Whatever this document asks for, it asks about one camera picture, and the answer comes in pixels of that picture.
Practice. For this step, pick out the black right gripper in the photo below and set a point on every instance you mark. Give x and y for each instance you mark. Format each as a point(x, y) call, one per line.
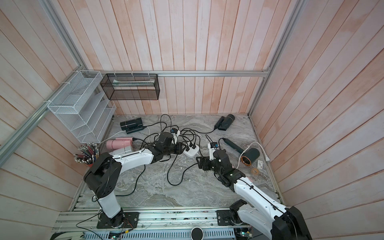
point(204, 159)

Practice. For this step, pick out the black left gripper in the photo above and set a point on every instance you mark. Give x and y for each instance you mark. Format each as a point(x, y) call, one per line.
point(179, 148)

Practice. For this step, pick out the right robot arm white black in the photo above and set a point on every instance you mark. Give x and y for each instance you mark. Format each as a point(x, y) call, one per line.
point(257, 209)

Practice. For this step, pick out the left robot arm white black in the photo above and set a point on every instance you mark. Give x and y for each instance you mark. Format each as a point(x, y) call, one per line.
point(102, 177)

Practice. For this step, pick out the far white power strip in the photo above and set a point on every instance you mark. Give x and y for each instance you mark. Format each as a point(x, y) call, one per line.
point(191, 151)

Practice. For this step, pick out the dark green folded hair dryer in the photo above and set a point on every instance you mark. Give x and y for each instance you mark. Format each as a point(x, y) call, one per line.
point(224, 122)

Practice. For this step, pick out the dark green hair dryer copper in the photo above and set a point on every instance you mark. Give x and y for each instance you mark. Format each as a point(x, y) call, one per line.
point(247, 156)

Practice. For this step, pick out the black folded hair dryer left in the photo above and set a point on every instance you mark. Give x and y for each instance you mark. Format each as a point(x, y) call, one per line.
point(132, 126)

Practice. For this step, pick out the pink hair dryer left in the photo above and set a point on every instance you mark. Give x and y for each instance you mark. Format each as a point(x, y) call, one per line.
point(119, 143)

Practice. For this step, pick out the black round sensor puck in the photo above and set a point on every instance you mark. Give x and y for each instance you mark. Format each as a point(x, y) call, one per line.
point(197, 234)

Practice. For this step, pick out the red cup of pencils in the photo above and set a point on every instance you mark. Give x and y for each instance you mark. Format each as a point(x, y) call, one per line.
point(89, 154)

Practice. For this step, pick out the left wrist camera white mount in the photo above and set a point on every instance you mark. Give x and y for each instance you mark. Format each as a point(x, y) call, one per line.
point(176, 133)

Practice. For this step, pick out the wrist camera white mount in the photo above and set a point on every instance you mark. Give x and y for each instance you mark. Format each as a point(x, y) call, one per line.
point(212, 146)
point(176, 133)

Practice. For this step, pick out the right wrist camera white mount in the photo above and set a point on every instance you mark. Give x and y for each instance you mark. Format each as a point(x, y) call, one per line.
point(212, 146)

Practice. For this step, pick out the black mesh wall basket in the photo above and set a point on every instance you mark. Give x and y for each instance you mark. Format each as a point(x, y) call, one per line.
point(131, 86)

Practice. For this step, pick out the white wire shelf rack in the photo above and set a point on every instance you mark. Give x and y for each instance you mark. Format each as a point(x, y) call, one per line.
point(85, 113)

